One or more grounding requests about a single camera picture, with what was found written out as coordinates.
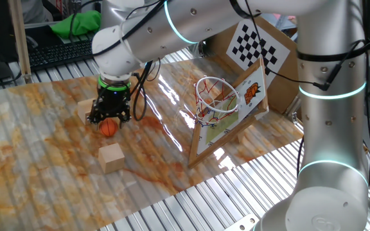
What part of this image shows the white mini basketball hoop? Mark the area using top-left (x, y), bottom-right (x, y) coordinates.
top-left (193, 65), bottom-right (268, 128)

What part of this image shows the light wooden block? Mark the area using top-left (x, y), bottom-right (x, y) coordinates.
top-left (98, 142), bottom-right (126, 175)
top-left (76, 98), bottom-right (98, 126)

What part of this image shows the orange marble pattern mat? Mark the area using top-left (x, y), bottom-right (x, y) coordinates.
top-left (0, 59), bottom-right (305, 231)

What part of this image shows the checkerboard calibration sheet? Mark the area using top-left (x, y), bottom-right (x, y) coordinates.
top-left (225, 19), bottom-right (291, 89)

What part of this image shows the green wrist flange ring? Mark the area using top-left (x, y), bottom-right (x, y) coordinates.
top-left (97, 75), bottom-right (131, 92)

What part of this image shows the green cloth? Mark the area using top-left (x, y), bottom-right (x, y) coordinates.
top-left (49, 10), bottom-right (103, 40)

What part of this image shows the small orange basketball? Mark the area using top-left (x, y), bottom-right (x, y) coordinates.
top-left (99, 117), bottom-right (119, 138)

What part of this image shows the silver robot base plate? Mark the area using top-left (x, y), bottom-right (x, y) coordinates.
top-left (223, 214), bottom-right (260, 231)

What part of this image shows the beige frame post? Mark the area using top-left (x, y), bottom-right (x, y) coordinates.
top-left (8, 0), bottom-right (33, 84)

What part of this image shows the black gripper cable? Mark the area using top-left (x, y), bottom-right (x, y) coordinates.
top-left (69, 0), bottom-right (370, 123)

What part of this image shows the aluminium profile post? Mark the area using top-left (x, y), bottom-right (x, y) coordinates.
top-left (284, 92), bottom-right (303, 125)

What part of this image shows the black keyboard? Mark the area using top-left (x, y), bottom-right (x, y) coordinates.
top-left (27, 38), bottom-right (101, 72)

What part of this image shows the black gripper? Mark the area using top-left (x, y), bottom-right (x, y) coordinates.
top-left (87, 90), bottom-right (133, 129)

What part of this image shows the person's grey shirt torso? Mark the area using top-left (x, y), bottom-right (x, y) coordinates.
top-left (21, 0), bottom-right (54, 25)

